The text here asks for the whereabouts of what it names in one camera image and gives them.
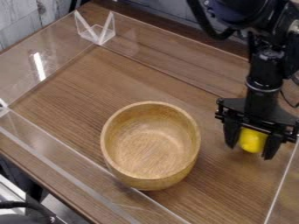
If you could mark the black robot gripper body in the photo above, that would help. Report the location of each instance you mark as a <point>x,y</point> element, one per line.
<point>259,113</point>

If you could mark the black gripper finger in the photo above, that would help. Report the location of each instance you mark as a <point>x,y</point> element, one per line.
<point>272,144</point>
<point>231,128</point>

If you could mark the yellow lemon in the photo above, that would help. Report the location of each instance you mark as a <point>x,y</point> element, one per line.
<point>251,140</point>

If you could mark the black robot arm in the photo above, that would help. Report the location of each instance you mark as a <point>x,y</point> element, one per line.
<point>270,21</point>

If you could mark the brown wooden bowl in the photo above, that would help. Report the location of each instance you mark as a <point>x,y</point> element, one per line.
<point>149,143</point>

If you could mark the clear acrylic tray wall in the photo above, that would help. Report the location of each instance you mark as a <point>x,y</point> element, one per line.
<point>63,85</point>

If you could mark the clear acrylic corner bracket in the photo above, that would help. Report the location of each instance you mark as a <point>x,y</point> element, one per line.
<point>97,34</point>

